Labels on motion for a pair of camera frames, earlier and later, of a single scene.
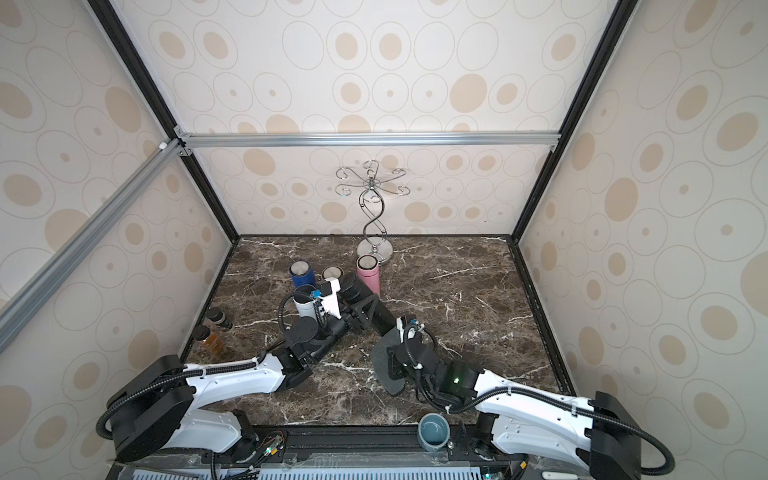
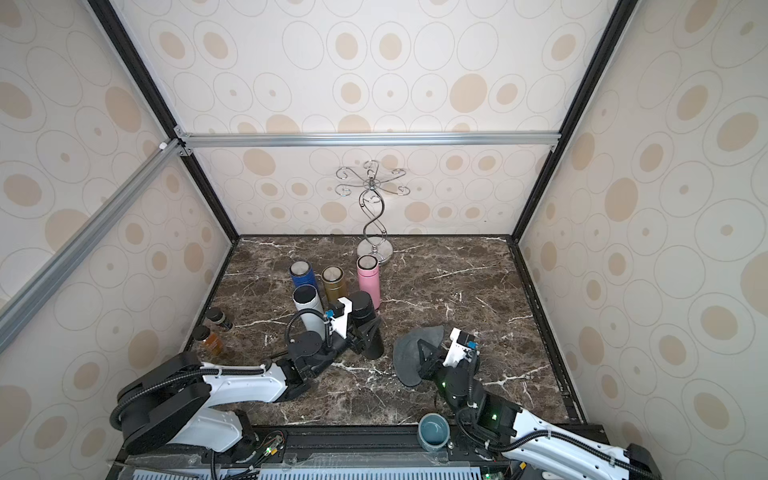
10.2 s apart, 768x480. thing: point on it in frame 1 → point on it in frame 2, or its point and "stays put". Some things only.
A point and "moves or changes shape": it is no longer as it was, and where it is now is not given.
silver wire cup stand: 372,201 stays put
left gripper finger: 362,311 → 371,332
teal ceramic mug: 433,432 stays put
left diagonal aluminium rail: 42,286 stays put
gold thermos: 332,272 stays put
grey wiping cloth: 380,362 moves or changes shape
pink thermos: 368,269 stays put
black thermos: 353,290 → 366,325
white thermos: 304,301 stays put
